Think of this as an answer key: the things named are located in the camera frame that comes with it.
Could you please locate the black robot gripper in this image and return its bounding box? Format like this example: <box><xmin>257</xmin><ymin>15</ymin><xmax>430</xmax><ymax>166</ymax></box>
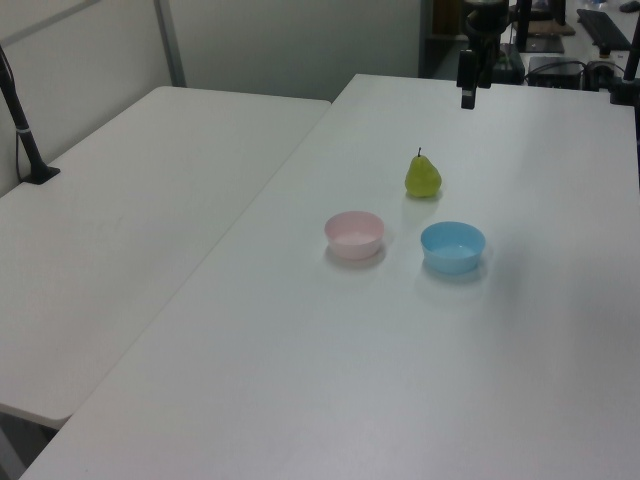
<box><xmin>456</xmin><ymin>0</ymin><xmax>509</xmax><ymax>111</ymax></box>

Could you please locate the green pear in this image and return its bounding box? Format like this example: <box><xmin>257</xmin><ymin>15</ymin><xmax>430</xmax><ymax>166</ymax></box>
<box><xmin>404</xmin><ymin>147</ymin><xmax>444</xmax><ymax>199</ymax></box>

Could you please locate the blue plastic bowl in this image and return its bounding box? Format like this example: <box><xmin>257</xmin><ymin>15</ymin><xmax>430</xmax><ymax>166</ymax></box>
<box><xmin>419</xmin><ymin>221</ymin><xmax>487</xmax><ymax>275</ymax></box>

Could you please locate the pink plastic bowl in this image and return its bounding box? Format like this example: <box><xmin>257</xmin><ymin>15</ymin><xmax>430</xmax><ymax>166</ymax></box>
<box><xmin>323</xmin><ymin>210</ymin><xmax>386</xmax><ymax>261</ymax></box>

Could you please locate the brown wooden cabinet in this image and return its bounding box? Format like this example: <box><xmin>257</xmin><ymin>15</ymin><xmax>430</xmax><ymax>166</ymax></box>
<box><xmin>431</xmin><ymin>0</ymin><xmax>469</xmax><ymax>37</ymax></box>

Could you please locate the black electronics box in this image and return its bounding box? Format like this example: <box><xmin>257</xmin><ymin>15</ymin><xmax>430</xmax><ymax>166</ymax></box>
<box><xmin>527</xmin><ymin>55</ymin><xmax>586</xmax><ymax>87</ymax></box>

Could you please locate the black keyboard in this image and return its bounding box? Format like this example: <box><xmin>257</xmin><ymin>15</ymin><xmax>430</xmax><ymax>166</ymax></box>
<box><xmin>576</xmin><ymin>8</ymin><xmax>632</xmax><ymax>50</ymax></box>

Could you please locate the black clamped stand pole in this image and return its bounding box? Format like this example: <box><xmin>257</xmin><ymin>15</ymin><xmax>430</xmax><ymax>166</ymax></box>
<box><xmin>607</xmin><ymin>27</ymin><xmax>640</xmax><ymax>106</ymax></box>

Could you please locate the white side table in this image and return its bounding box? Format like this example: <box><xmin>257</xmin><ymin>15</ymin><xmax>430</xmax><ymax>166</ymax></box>
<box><xmin>0</xmin><ymin>85</ymin><xmax>334</xmax><ymax>431</ymax></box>

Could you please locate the black upright stand post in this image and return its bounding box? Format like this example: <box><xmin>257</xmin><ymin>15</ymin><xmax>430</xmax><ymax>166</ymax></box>
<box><xmin>514</xmin><ymin>0</ymin><xmax>533</xmax><ymax>52</ymax></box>

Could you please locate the grey partition frame post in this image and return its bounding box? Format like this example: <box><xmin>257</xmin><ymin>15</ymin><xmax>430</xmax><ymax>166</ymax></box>
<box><xmin>152</xmin><ymin>0</ymin><xmax>188</xmax><ymax>89</ymax></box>

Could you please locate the black clamped camera pole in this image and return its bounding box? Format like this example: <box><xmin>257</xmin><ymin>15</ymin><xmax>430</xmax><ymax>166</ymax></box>
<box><xmin>0</xmin><ymin>43</ymin><xmax>62</xmax><ymax>185</ymax></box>

